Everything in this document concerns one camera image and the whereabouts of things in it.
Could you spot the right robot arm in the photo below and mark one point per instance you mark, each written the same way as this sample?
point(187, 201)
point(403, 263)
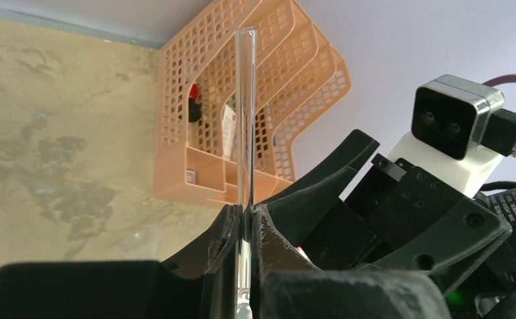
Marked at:
point(490, 291)

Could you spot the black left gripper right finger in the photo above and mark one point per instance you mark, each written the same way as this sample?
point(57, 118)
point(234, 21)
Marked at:
point(285, 285)

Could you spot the pink four-slot file organizer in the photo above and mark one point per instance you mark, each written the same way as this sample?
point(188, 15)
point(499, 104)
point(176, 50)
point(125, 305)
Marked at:
point(299, 77)

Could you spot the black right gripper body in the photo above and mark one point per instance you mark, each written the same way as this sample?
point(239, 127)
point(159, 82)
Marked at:
point(401, 217)

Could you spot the white instruction box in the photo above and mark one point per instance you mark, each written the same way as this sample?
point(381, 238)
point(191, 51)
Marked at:
point(228, 125)

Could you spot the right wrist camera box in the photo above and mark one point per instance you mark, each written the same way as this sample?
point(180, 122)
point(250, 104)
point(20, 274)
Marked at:
point(460, 132)

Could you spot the clear glass stirring rod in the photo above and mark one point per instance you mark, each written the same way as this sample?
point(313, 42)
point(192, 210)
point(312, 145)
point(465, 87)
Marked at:
point(245, 102)

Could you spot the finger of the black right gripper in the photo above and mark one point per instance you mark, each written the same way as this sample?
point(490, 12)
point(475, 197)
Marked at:
point(293, 213)

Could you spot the red black marker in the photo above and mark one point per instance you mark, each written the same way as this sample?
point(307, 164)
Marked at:
point(194, 108)

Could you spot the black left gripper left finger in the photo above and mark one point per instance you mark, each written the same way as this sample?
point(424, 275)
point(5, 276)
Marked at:
point(198, 281)

